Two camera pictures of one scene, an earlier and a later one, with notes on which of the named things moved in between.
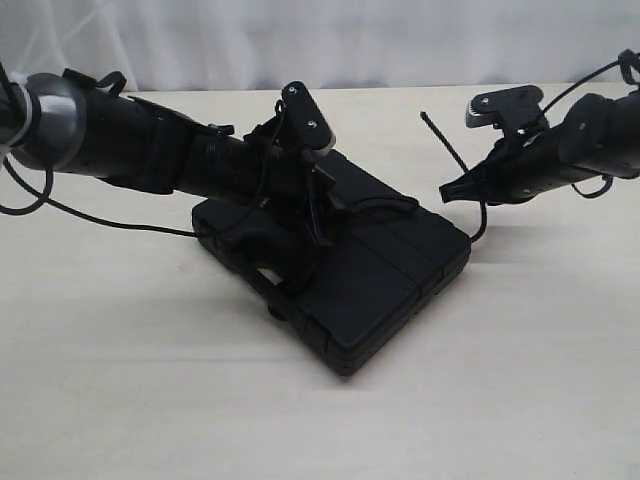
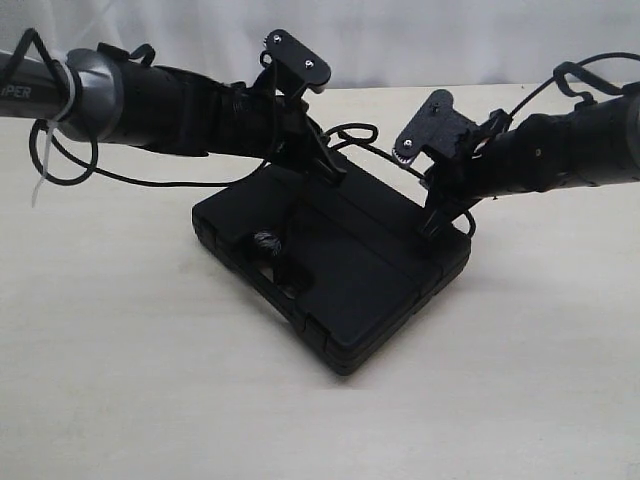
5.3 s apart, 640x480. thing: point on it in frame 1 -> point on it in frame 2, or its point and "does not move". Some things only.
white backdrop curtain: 331,43 does not move
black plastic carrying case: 385,255 does not move
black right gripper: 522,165 -> 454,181
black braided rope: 352,196 -> 270,243
